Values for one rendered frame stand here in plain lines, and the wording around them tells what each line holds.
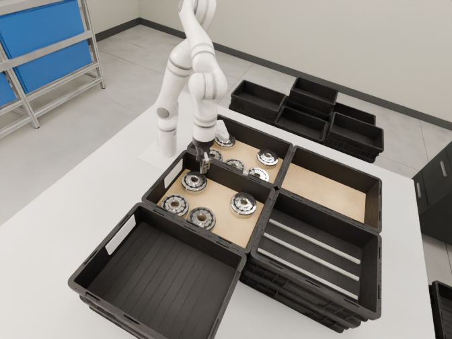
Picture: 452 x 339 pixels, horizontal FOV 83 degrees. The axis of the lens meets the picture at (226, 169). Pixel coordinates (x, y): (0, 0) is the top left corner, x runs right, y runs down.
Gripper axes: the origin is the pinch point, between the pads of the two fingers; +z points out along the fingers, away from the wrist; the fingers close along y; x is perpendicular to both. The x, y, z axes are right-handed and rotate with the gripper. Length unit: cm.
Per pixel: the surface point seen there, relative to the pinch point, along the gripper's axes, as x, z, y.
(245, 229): 13.2, 15.3, 21.1
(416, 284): 80, 30, 53
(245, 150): 26.7, 15.6, -19.7
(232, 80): 97, 100, -232
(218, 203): 5.9, 15.2, 8.3
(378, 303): 40, 6, 56
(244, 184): 16.9, 9.4, 5.2
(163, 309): -19.0, 14.8, 40.9
